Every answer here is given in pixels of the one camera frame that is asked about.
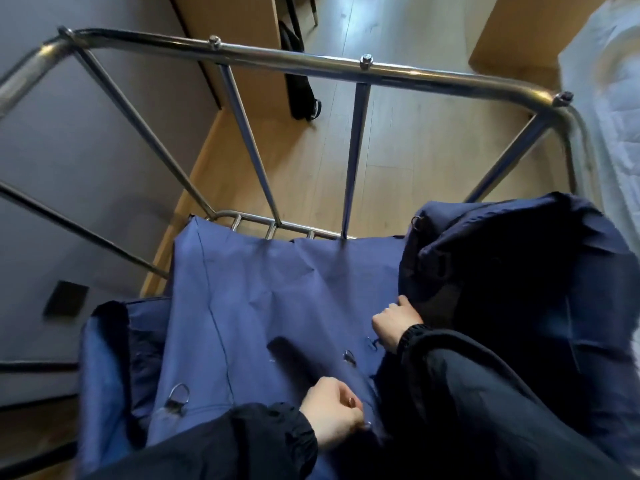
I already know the person's left hand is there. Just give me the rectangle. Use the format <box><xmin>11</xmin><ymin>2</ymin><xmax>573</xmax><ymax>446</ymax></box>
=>
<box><xmin>299</xmin><ymin>377</ymin><xmax>372</xmax><ymax>453</ymax></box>

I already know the person's right hand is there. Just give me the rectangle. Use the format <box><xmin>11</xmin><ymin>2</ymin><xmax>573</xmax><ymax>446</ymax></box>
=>
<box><xmin>371</xmin><ymin>294</ymin><xmax>426</xmax><ymax>355</ymax></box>

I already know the navy blue fabric laundry bag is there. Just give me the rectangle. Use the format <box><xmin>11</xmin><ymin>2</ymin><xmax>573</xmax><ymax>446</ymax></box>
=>
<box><xmin>75</xmin><ymin>192</ymin><xmax>640</xmax><ymax>480</ymax></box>

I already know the chrome metal cart frame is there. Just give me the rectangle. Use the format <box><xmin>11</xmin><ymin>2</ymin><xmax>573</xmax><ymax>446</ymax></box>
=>
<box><xmin>0</xmin><ymin>25</ymin><xmax>596</xmax><ymax>480</ymax></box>

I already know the person's left forearm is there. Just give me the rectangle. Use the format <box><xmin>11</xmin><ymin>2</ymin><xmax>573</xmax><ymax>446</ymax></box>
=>
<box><xmin>85</xmin><ymin>402</ymin><xmax>319</xmax><ymax>480</ymax></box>

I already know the person's right forearm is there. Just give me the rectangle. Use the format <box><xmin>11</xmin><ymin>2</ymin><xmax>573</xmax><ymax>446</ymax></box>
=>
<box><xmin>397</xmin><ymin>324</ymin><xmax>636</xmax><ymax>480</ymax></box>

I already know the dark grey backpack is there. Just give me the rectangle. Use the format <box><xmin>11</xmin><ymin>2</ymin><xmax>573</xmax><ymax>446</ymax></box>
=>
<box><xmin>278</xmin><ymin>19</ymin><xmax>323</xmax><ymax>121</ymax></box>

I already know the quilted white mattress pad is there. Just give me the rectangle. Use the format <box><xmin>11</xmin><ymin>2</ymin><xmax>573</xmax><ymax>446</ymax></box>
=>
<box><xmin>557</xmin><ymin>0</ymin><xmax>640</xmax><ymax>235</ymax></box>

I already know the light wooden cabinet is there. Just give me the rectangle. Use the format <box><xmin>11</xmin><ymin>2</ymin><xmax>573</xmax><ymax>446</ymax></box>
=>
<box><xmin>469</xmin><ymin>0</ymin><xmax>613</xmax><ymax>89</ymax></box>

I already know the dark wall socket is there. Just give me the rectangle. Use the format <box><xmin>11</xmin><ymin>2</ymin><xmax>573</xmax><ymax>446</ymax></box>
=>
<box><xmin>42</xmin><ymin>280</ymin><xmax>91</xmax><ymax>318</ymax></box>

